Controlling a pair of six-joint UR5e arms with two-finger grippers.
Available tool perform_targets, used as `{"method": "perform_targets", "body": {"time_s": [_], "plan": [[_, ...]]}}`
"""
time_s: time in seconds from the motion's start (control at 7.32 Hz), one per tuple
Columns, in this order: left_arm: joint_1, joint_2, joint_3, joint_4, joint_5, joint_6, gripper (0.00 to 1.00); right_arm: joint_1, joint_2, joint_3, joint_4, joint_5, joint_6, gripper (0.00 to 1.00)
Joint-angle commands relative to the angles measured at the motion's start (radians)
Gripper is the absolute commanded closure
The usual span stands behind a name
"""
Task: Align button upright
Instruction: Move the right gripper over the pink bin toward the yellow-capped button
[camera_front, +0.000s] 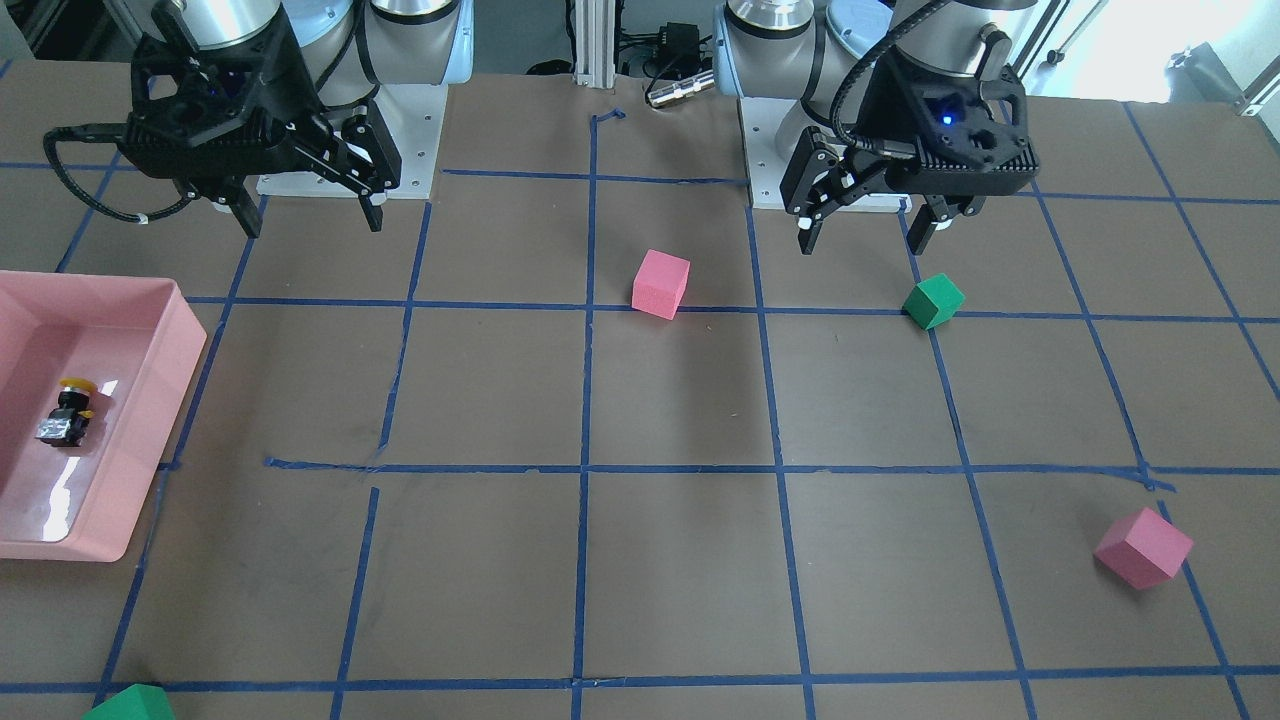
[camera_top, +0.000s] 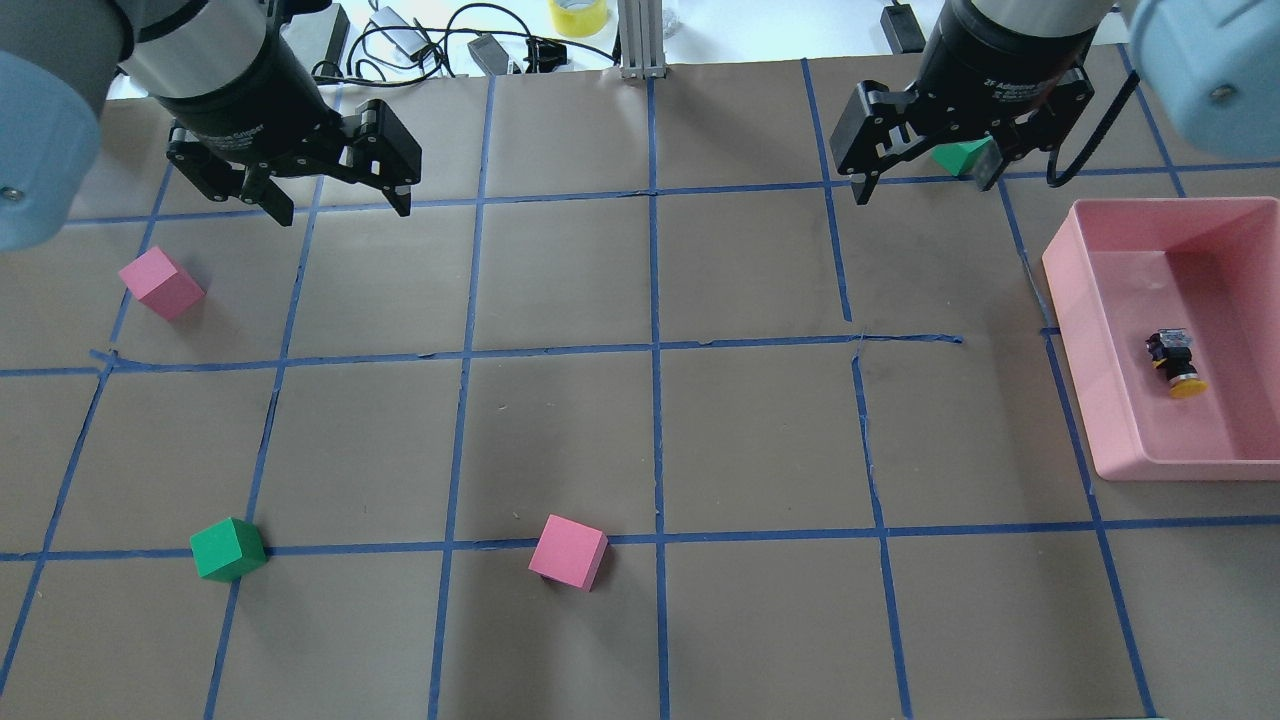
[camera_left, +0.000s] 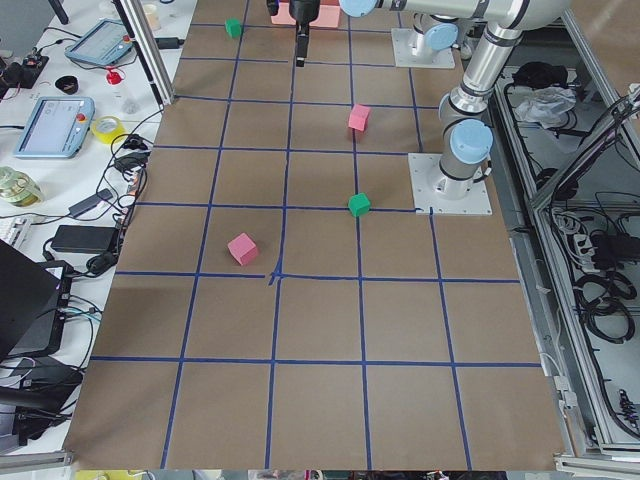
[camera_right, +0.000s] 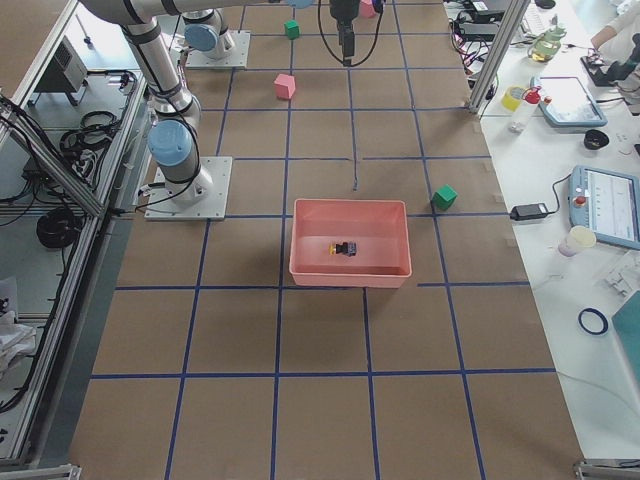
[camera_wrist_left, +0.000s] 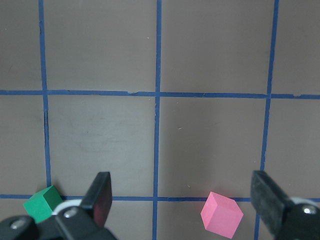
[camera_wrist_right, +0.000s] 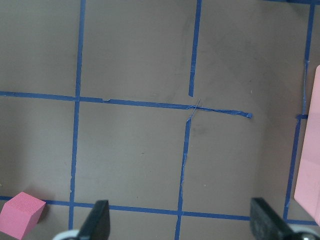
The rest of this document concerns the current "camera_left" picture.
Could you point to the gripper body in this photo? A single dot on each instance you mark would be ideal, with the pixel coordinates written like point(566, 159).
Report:
point(302, 11)

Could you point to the black power adapter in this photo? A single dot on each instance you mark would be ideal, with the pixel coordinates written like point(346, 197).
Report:
point(169, 43)

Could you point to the black bowl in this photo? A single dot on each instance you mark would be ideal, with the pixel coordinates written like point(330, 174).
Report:
point(67, 84)

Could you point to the green cube far corner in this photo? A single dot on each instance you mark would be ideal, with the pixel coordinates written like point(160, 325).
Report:
point(233, 27)

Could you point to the teach pendant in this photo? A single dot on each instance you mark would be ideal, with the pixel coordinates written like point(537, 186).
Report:
point(56, 128)
point(104, 45)

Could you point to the large black power brick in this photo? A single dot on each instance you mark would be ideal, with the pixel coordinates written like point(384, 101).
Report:
point(83, 239)

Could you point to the pink cube near base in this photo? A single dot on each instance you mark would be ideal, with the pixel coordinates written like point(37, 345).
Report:
point(358, 117)

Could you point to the teach pendant near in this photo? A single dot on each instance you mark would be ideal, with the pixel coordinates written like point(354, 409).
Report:
point(56, 128)

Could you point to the green glass jar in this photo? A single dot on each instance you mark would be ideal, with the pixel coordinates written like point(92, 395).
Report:
point(18, 189)

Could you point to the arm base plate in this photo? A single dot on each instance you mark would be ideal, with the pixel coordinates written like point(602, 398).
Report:
point(432, 49)
point(437, 194)

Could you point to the black computer case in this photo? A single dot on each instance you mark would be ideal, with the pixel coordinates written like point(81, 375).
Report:
point(33, 296)

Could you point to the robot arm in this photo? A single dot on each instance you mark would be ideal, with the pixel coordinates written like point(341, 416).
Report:
point(466, 139)
point(422, 22)

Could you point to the pink cube near edge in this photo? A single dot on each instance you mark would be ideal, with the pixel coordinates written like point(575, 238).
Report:
point(243, 249)

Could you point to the green cube near base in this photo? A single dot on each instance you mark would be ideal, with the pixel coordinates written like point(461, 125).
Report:
point(359, 204)

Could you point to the teach pendant far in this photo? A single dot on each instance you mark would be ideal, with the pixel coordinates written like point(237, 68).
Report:
point(104, 45)

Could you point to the pink plastic bin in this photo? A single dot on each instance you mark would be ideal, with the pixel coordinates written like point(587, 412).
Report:
point(329, 14)

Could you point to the aluminium frame post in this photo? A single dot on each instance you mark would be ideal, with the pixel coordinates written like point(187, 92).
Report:
point(132, 15)

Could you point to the yellow tape roll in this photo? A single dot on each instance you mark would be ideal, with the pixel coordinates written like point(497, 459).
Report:
point(108, 129)

